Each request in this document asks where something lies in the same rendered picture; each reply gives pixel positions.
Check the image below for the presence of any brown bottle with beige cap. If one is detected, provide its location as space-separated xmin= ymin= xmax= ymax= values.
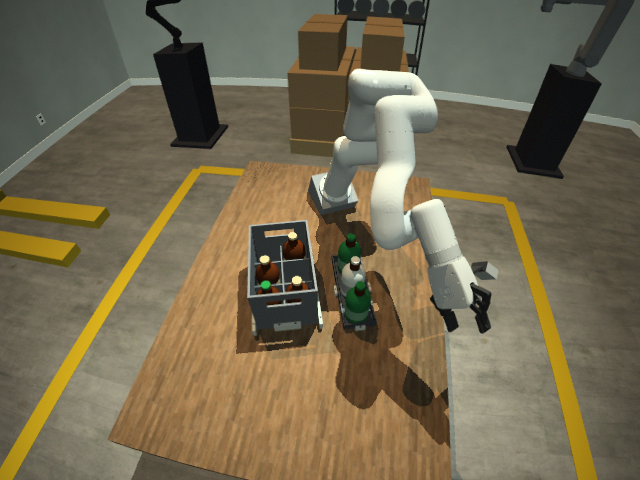
xmin=283 ymin=232 xmax=306 ymax=261
xmin=255 ymin=256 xmax=281 ymax=286

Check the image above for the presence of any brown bottle with green cap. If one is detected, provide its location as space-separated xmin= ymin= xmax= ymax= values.
xmin=256 ymin=281 xmax=283 ymax=306

